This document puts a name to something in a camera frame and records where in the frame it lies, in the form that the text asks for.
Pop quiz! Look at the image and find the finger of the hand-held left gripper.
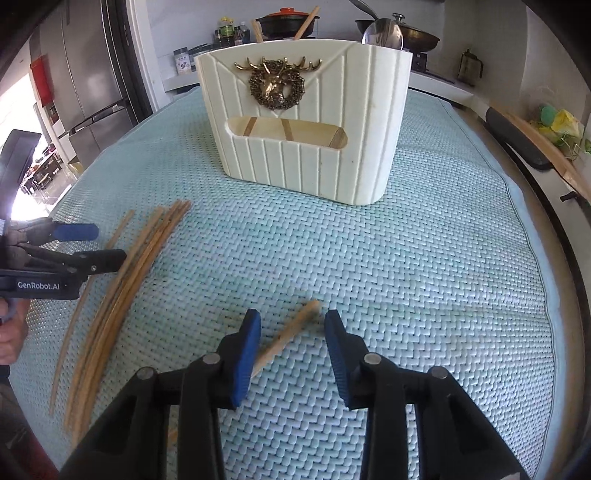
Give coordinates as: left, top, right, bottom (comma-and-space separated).
16, 244, 127, 280
9, 219, 99, 247

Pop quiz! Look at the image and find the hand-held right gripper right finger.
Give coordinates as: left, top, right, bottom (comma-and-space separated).
324, 310, 532, 480

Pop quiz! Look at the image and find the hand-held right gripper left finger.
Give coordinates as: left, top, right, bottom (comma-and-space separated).
60, 308, 262, 480

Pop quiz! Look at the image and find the set of wooden chopsticks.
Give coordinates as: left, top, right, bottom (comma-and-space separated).
48, 198, 192, 446

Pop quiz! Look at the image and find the cream ribbed utensil holder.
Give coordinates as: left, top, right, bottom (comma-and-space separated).
194, 39, 413, 206

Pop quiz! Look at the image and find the person's left hand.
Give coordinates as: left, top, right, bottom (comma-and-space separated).
0, 302, 29, 366

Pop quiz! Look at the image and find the wooden dining table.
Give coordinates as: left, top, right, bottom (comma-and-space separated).
21, 157, 62, 195

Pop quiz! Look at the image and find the teal woven table mat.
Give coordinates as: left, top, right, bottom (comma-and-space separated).
9, 85, 561, 480

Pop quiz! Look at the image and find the grey refrigerator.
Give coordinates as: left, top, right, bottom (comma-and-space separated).
28, 0, 153, 153

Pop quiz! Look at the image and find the black pot with red lid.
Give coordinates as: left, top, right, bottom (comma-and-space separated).
255, 6, 319, 38

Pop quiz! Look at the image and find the black gas stove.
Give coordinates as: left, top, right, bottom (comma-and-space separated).
252, 32, 458, 85

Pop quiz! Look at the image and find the dark glass pitcher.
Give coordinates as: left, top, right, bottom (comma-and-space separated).
458, 48, 485, 86

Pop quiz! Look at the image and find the dark wok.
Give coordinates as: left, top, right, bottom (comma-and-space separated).
355, 17, 441, 54

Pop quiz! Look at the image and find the red wall box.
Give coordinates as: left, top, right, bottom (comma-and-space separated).
30, 54, 53, 108

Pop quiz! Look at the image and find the wire rack with bags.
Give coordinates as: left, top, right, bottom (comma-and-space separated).
531, 105, 591, 158

